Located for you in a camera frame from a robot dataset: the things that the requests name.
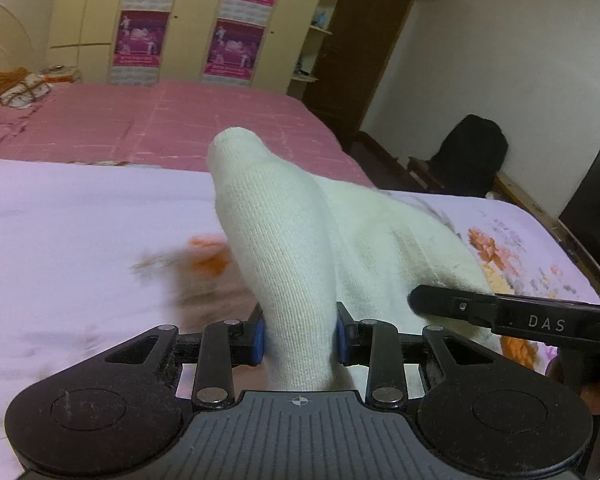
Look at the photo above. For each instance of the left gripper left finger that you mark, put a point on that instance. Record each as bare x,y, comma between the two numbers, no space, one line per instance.
224,346

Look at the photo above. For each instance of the cream wardrobe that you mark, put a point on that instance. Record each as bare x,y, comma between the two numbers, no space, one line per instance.
82,34

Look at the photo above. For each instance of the dark brown door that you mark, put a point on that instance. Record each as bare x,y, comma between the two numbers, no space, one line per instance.
352,60

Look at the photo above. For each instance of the floral lilac bed sheet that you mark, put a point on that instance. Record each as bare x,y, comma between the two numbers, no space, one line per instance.
80,270

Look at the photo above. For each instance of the pale green knit sweater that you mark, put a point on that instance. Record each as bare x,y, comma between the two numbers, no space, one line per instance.
307,245

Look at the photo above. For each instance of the corner shelf unit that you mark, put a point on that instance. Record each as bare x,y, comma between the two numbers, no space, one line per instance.
318,31

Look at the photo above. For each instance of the black chair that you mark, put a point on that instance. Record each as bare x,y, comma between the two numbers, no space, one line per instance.
467,161

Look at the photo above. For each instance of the pink checked bed cover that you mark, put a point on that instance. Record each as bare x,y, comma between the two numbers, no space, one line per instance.
169,125

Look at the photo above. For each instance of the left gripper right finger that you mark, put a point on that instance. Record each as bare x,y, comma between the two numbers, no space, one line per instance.
375,345

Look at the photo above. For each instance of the lower right pink poster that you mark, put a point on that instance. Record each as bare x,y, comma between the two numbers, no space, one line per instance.
233,53

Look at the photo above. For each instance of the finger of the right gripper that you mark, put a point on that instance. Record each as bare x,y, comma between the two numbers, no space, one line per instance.
476,309

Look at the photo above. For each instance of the cream wooden headboard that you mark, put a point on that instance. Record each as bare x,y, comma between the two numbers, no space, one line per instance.
15,44

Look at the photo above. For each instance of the lower left pink poster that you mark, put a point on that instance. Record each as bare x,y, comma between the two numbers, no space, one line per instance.
138,48

